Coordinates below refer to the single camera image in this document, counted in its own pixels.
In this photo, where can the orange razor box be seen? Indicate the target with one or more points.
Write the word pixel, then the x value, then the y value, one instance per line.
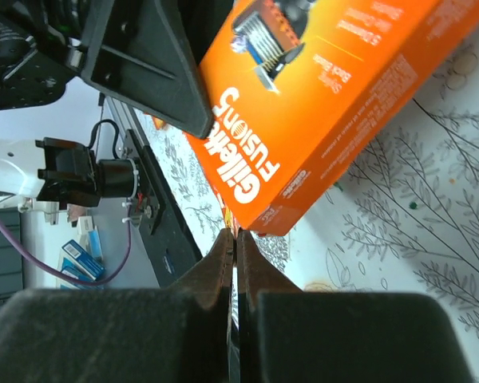
pixel 299 88

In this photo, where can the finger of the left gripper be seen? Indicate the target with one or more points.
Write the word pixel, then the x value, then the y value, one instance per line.
pixel 141 53

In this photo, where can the blue boxes in background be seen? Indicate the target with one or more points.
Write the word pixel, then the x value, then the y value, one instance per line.
pixel 81 258

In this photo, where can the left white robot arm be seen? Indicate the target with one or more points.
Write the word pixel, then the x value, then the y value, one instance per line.
pixel 66 172

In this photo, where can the floral tablecloth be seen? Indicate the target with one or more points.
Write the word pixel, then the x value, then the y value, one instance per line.
pixel 403 217

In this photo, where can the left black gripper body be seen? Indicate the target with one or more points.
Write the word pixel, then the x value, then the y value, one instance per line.
pixel 36 40

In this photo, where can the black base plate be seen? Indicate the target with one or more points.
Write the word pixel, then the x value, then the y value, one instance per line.
pixel 165 235

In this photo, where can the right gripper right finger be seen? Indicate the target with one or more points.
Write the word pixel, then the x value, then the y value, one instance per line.
pixel 289 335

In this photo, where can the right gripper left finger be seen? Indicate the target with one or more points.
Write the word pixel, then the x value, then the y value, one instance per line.
pixel 176 334

